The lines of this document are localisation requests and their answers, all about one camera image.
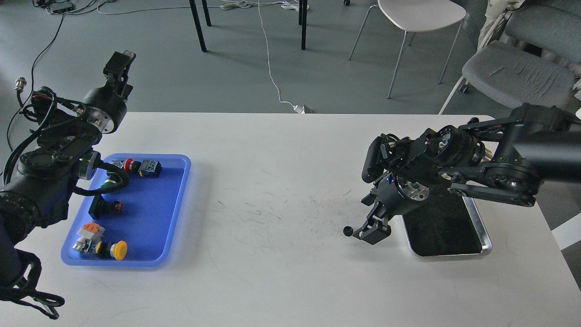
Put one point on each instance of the red push button switch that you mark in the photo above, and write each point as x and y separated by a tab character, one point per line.
147	168

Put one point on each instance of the black selector switch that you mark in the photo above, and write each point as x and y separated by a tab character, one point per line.
100	206

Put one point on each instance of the yellow push button switch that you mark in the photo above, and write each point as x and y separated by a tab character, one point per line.
101	249

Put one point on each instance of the green push button switch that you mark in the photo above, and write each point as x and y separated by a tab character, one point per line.
112	178

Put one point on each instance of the white chair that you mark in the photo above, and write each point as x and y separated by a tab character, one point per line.
417	16

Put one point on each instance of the grey padded chair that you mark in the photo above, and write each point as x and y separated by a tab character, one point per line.
511	76

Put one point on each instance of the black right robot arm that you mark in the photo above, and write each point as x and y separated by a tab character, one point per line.
502	160

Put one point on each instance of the orange white switch block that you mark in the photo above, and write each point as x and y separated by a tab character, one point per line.
91	231

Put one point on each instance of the black table leg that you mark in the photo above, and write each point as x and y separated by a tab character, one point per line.
303	8
206	13
197	23

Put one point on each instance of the silver metal tray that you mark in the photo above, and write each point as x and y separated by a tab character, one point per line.
445	228

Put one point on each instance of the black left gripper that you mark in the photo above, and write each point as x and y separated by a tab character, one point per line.
105	105

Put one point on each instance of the blue plastic tray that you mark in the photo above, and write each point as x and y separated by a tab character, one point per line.
147	222

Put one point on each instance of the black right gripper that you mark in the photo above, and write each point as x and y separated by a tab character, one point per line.
391	196

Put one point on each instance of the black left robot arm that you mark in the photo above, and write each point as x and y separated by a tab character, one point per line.
54	162

